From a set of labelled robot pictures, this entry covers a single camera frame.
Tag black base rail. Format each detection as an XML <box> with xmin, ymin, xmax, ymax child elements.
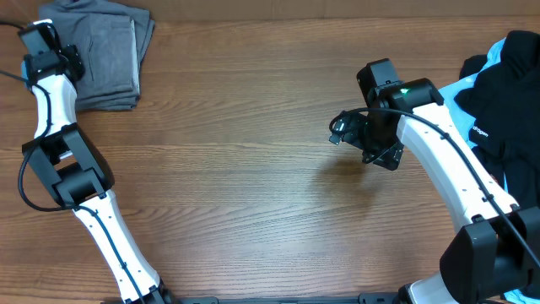
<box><xmin>168</xmin><ymin>290</ymin><xmax>478</xmax><ymax>304</ymax></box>

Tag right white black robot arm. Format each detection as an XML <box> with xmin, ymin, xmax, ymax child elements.
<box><xmin>329</xmin><ymin>78</ymin><xmax>539</xmax><ymax>303</ymax></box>

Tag grey khaki shorts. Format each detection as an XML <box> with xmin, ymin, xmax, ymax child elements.
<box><xmin>39</xmin><ymin>0</ymin><xmax>155</xmax><ymax>111</ymax></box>

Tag black t-shirt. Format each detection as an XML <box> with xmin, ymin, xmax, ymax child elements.
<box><xmin>453</xmin><ymin>30</ymin><xmax>540</xmax><ymax>299</ymax></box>

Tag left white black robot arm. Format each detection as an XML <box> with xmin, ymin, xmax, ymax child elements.
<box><xmin>19</xmin><ymin>45</ymin><xmax>176</xmax><ymax>303</ymax></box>

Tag light blue t-shirt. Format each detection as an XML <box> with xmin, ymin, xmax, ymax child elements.
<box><xmin>438</xmin><ymin>38</ymin><xmax>540</xmax><ymax>304</ymax></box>

